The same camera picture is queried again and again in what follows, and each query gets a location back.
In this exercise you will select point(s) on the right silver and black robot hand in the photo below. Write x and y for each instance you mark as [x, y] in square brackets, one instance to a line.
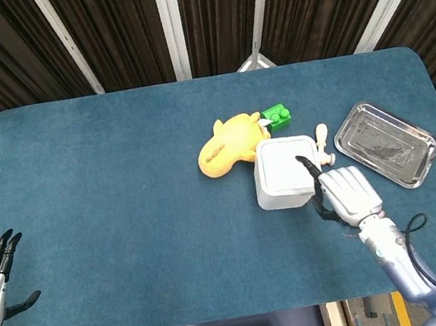
[349, 195]

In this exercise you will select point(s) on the white square box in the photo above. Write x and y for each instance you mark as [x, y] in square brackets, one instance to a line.
[280, 161]

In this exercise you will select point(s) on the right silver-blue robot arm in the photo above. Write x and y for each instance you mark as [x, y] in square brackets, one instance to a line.
[388, 251]

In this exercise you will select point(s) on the silver metal tray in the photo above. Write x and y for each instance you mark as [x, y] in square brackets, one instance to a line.
[382, 144]

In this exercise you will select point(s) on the light wooden stamp with knob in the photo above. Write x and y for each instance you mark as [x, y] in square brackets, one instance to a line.
[321, 135]

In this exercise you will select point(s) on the green toy building block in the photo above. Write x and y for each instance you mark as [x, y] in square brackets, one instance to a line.
[279, 119]

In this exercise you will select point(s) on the yellow plush toy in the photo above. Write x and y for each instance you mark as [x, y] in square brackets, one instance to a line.
[227, 144]

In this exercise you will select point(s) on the blue fabric table mat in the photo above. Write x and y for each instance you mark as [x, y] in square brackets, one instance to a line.
[128, 228]

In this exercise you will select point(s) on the dark brown pleated curtain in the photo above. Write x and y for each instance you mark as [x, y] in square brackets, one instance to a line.
[124, 28]

